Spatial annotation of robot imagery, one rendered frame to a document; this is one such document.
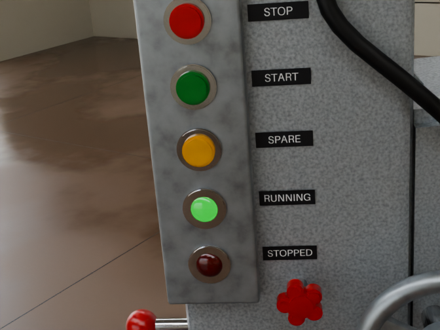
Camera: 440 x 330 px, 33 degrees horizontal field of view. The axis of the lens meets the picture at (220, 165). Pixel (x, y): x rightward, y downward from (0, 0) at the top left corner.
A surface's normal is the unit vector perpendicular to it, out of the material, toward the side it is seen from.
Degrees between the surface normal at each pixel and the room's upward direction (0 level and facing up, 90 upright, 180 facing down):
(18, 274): 0
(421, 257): 90
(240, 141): 90
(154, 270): 0
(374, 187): 90
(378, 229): 90
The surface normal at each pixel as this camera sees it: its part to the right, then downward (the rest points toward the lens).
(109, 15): -0.58, 0.33
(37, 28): 0.81, 0.14
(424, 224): -0.10, 0.35
